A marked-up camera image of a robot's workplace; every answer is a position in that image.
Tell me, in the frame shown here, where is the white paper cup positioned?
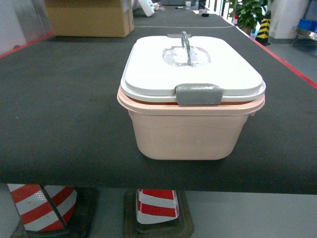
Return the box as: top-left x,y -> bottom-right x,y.
185,0 -> 191,10

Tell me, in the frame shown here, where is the red white traffic cone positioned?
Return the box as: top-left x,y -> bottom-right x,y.
7,183 -> 77,232
136,189 -> 179,225

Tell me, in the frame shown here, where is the green potted plant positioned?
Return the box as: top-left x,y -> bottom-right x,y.
226,0 -> 268,36

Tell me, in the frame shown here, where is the left red white traffic cone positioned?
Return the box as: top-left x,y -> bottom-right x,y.
7,183 -> 77,232

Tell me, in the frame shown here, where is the blue bin far right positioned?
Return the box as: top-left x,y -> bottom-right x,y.
297,18 -> 317,32

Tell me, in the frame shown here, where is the yellow black striped cone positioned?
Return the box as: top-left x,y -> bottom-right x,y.
255,10 -> 271,46

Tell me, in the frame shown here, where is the white lid with grey handle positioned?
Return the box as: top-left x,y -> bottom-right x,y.
120,36 -> 266,105

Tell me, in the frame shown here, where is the middle red white traffic cone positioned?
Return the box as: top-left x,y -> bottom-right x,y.
136,189 -> 179,225

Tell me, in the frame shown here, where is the large cardboard box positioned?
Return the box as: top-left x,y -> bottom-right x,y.
44,0 -> 134,38

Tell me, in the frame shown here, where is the pink plastic storage box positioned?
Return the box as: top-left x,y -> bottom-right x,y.
117,89 -> 265,160

